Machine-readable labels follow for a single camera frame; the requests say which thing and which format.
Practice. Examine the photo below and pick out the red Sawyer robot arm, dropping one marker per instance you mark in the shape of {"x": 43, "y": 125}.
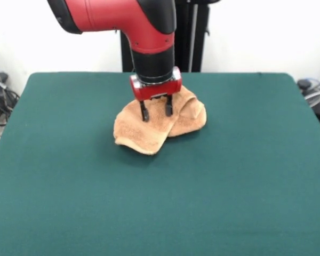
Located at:
{"x": 109, "y": 16}

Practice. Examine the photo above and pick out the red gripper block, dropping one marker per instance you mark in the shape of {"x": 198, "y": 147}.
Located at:
{"x": 154, "y": 92}

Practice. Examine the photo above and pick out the black metal stand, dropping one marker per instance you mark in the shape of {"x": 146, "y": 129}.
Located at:
{"x": 184, "y": 40}

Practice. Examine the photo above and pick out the tan terry towel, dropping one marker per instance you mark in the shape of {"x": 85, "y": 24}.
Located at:
{"x": 138, "y": 133}

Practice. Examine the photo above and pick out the dark green table cloth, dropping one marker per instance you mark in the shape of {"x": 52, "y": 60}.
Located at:
{"x": 176, "y": 186}

